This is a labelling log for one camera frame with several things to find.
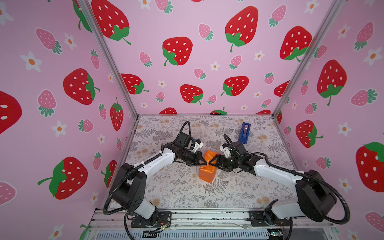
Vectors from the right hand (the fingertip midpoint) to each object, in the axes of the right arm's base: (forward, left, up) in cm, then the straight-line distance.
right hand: (211, 167), depth 81 cm
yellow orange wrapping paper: (-4, +2, +2) cm, 5 cm away
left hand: (0, +2, +2) cm, 3 cm away
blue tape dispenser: (+30, -24, -6) cm, 39 cm away
